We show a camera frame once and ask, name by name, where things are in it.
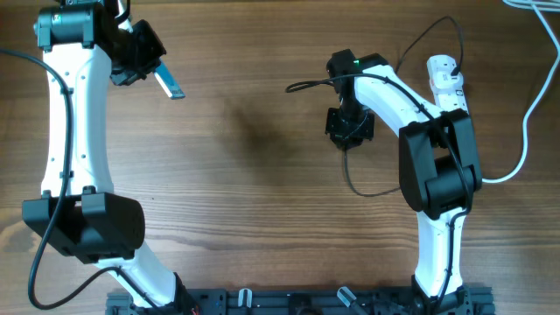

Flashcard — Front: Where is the blue Galaxy smartphone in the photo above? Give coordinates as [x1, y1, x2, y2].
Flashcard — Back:
[153, 61, 186, 100]

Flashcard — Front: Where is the black charger cable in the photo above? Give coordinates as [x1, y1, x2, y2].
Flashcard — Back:
[341, 16, 466, 198]

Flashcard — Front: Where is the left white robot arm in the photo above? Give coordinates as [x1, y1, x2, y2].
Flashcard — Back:
[22, 1, 201, 314]

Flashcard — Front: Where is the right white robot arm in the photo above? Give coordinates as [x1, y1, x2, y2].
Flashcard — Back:
[325, 49, 482, 314]

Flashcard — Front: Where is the white charger plug adapter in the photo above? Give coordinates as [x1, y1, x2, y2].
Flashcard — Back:
[430, 71, 464, 94]

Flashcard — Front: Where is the white power strip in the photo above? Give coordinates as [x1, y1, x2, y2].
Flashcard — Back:
[427, 54, 469, 113]

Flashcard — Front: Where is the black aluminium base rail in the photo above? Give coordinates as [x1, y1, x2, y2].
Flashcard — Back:
[105, 286, 496, 315]

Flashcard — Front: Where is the white power strip cord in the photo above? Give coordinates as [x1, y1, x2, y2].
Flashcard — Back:
[479, 0, 560, 185]

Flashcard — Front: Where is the white cables top corner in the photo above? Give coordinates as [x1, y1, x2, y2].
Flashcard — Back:
[501, 0, 560, 13]

